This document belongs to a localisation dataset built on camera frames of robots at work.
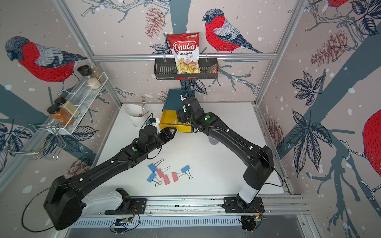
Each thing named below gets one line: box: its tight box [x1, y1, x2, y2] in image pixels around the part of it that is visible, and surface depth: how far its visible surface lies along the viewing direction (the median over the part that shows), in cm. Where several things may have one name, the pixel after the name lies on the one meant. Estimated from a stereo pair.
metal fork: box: [140, 95, 146, 117], surface depth 106 cm
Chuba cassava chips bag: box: [166, 32, 201, 74], surface depth 84 cm
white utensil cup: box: [125, 103, 148, 128], surface depth 104 cm
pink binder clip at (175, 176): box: [171, 171, 184, 183], surface depth 85 cm
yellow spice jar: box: [54, 97, 81, 119], surface depth 69 cm
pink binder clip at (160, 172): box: [156, 165, 171, 179], surface depth 87 cm
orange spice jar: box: [46, 105, 76, 126], surface depth 66 cm
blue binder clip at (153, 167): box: [147, 158, 165, 173], surface depth 89 cm
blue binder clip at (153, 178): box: [146, 172, 162, 188], surface depth 84 cm
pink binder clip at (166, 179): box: [162, 174, 171, 186], surface depth 84 cm
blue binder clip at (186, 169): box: [180, 164, 193, 180], surface depth 87 cm
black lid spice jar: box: [76, 64, 102, 90], surface depth 84 cm
